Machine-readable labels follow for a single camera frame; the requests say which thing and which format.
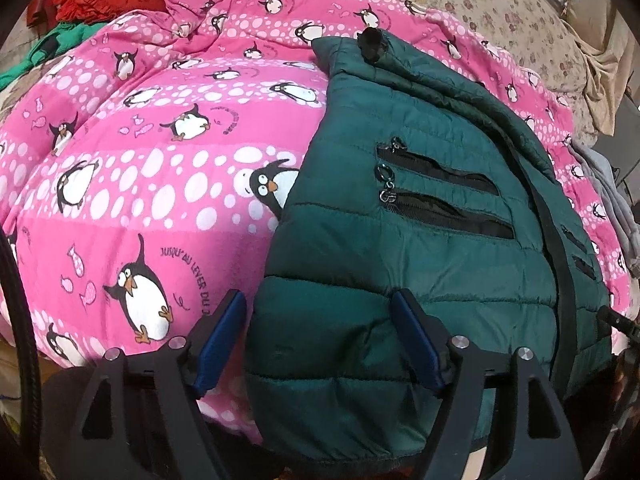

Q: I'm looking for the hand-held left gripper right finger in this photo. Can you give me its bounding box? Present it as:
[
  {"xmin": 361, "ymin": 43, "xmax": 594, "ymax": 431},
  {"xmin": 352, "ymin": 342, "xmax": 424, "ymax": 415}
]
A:
[{"xmin": 391, "ymin": 287, "xmax": 583, "ymax": 480}]

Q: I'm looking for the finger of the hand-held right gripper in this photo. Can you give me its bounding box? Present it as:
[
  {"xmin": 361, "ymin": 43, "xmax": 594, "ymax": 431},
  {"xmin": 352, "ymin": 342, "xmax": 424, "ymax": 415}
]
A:
[{"xmin": 597, "ymin": 307, "xmax": 640, "ymax": 343}]

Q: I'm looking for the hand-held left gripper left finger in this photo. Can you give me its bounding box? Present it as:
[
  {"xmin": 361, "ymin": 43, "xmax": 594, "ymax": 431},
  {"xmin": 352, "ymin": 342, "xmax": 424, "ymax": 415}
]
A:
[{"xmin": 70, "ymin": 289, "xmax": 248, "ymax": 480}]

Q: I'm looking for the dark green puffer jacket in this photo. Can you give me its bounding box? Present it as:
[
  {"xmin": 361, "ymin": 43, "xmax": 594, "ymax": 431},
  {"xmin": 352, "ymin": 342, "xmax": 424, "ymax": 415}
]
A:
[{"xmin": 245, "ymin": 27, "xmax": 618, "ymax": 461}]

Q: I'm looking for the grey cloth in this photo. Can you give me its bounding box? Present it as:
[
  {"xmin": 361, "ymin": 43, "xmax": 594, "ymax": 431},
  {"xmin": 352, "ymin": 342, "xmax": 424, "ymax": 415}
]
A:
[{"xmin": 570, "ymin": 140, "xmax": 640, "ymax": 281}]

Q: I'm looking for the pink penguin print blanket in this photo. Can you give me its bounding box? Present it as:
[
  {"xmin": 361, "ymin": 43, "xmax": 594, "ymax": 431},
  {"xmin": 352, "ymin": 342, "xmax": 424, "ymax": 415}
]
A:
[{"xmin": 0, "ymin": 0, "xmax": 633, "ymax": 448}]

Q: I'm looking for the beige curtain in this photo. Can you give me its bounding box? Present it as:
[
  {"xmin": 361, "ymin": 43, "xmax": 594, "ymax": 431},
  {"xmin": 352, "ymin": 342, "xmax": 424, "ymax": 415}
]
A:
[{"xmin": 555, "ymin": 0, "xmax": 640, "ymax": 136}]

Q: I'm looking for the green cloth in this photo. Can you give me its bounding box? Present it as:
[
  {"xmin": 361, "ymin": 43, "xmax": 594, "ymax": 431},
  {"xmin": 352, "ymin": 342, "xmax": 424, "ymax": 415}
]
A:
[{"xmin": 0, "ymin": 20, "xmax": 108, "ymax": 88}]

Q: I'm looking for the black cable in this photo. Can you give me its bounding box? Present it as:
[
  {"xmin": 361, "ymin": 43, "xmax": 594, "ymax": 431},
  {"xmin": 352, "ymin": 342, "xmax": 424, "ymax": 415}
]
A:
[{"xmin": 0, "ymin": 232, "xmax": 41, "ymax": 480}]

